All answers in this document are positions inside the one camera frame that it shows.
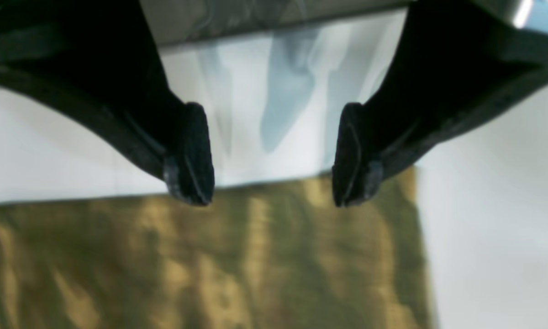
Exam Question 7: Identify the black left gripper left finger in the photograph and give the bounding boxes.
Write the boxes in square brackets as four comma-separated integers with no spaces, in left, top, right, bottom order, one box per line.
[0,0,215,206]

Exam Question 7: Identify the camouflage T-shirt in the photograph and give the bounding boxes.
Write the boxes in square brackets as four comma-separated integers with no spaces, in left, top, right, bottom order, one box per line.
[0,169,438,329]

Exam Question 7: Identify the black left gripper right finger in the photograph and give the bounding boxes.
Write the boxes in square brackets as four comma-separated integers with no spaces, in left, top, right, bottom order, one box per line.
[332,0,548,207]

